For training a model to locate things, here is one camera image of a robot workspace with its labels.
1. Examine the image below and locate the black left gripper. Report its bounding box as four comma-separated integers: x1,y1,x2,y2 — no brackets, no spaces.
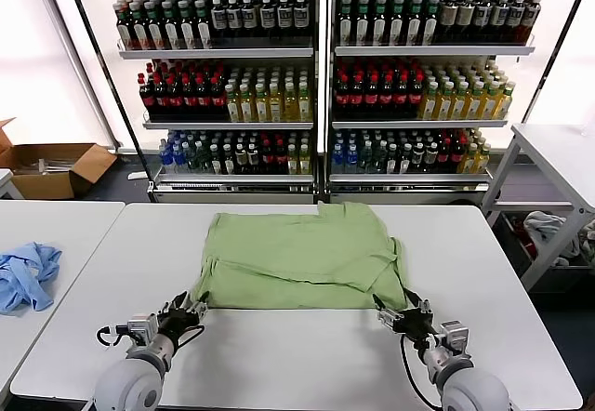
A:
159,289,211,346

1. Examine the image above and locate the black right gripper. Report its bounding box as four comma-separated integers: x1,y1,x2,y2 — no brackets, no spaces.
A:
371,287,442,346

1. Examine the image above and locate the green polo shirt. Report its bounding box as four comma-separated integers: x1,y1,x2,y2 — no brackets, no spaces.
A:
191,200,410,312

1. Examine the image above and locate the grey storage bin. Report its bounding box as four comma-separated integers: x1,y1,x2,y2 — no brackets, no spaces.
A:
493,213,595,295

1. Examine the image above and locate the red cap cola bottle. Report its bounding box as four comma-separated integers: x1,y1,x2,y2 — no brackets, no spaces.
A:
392,74,409,121
450,137,466,173
140,75,156,122
259,139,274,175
154,75,169,122
377,74,394,121
334,74,350,121
349,74,364,121
363,74,379,121
181,75,197,122
407,74,424,121
209,75,226,122
195,75,211,122
167,75,183,122
273,139,288,175
437,139,452,173

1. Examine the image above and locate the white grey cloth pile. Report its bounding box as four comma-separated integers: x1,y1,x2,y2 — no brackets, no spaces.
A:
522,210,582,259

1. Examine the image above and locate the crumpled light blue cloth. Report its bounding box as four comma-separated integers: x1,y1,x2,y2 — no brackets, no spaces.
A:
0,242,63,317

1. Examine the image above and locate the open cardboard box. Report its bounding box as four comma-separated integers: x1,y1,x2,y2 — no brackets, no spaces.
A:
0,117,118,201

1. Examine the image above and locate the white packing material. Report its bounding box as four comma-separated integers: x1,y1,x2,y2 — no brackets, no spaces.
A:
27,158,78,178

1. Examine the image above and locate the small white table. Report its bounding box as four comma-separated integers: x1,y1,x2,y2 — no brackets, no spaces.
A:
0,168,24,201

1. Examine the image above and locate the black metal pole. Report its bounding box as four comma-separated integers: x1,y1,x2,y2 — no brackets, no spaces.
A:
59,0,157,189
518,0,595,126

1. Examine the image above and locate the metal drinks shelving rack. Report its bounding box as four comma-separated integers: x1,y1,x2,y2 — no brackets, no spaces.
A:
324,0,536,206
90,0,326,206

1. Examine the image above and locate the green cap tea bottle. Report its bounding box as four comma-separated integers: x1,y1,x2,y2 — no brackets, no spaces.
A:
404,0,423,48
177,0,196,51
143,1,164,52
388,0,406,48
337,0,354,48
128,2,148,52
421,0,440,47
193,0,212,51
370,0,389,48
114,5,133,52
353,0,372,48
160,0,180,51

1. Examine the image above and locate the dark drink bottle white label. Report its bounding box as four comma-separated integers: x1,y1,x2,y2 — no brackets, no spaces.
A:
293,0,311,48
241,0,259,48
258,0,277,48
226,0,244,48
472,0,492,45
276,0,294,48
210,0,228,48
489,0,509,45
505,0,524,45

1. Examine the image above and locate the beige label dark bottle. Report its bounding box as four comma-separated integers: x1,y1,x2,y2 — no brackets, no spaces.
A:
456,0,474,45
439,0,458,45

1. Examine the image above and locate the red drink bottle white label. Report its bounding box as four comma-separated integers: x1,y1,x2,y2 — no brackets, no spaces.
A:
520,0,541,45

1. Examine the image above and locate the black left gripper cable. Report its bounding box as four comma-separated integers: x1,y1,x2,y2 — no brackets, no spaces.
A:
178,324,206,351

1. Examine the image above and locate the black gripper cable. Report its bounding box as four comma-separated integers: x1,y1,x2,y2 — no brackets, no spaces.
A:
398,336,443,410
178,324,206,351

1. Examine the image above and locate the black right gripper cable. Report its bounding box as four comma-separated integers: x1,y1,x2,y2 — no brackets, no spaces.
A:
398,336,443,410

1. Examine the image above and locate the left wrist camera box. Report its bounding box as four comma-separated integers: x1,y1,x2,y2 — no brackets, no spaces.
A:
125,313,160,345

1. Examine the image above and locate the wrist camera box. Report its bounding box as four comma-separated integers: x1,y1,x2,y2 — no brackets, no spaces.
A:
439,320,473,354
125,313,160,345

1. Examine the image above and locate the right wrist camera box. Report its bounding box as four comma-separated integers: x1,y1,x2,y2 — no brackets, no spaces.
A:
439,320,473,354

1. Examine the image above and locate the black left camera cable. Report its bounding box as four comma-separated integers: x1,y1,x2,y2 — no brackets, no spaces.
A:
96,325,131,347

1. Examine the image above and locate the grey frame white table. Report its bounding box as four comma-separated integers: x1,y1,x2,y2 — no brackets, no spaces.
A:
481,122,595,294

